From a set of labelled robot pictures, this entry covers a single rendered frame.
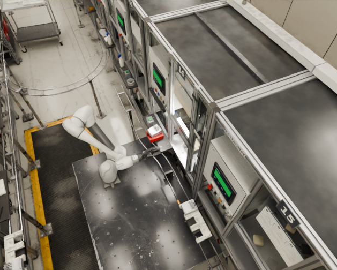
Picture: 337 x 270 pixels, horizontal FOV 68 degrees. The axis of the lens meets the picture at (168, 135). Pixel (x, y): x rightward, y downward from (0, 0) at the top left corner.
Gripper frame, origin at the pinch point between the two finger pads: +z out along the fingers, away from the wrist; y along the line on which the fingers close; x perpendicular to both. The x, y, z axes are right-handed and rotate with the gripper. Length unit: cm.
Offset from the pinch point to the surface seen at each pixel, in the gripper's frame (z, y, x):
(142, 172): -16.6, -44.5, 7.7
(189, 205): 8, -20, -55
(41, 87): -113, -112, 281
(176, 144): 25.9, -21.6, 12.0
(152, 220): -26, -45, -45
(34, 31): -99, -85, 423
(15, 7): -107, -24, 401
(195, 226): 5, -25, -72
